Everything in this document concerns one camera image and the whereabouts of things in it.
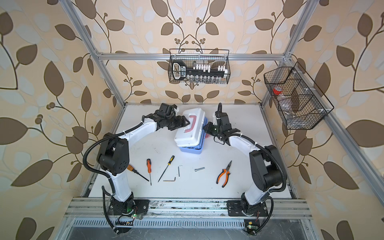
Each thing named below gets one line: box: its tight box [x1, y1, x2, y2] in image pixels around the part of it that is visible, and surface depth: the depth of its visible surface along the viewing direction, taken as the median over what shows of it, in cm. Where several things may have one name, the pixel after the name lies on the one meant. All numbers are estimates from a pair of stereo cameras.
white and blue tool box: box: [174, 108, 208, 155], surface depth 90 cm
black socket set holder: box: [171, 60, 228, 81], surface depth 84 cm
